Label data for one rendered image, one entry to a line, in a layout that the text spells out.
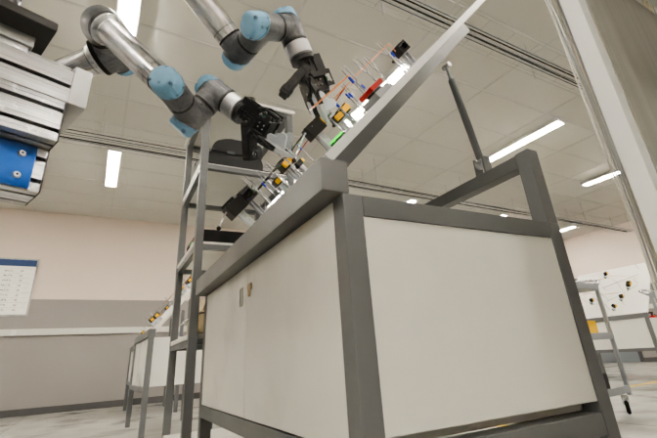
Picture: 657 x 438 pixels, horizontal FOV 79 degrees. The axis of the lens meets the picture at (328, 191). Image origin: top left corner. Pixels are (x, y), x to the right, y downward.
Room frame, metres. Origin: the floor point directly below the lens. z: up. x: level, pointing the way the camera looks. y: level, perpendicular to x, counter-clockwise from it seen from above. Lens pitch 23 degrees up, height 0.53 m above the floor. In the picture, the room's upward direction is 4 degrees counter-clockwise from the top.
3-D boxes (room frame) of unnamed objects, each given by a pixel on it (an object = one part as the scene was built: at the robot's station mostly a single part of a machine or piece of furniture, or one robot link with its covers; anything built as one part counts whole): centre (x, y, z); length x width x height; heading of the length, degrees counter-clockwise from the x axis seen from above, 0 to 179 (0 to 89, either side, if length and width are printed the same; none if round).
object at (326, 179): (1.16, 0.27, 0.83); 1.18 x 0.05 x 0.06; 29
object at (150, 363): (4.38, 1.66, 0.83); 1.18 x 0.72 x 1.65; 31
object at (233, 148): (1.96, 0.53, 1.56); 0.30 x 0.23 x 0.19; 120
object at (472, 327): (1.32, -0.01, 0.60); 1.17 x 0.58 x 0.40; 29
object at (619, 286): (6.79, -4.47, 0.83); 1.18 x 0.72 x 1.65; 30
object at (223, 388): (1.41, 0.38, 0.60); 0.55 x 0.02 x 0.39; 29
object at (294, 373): (0.93, 0.12, 0.60); 0.55 x 0.03 x 0.39; 29
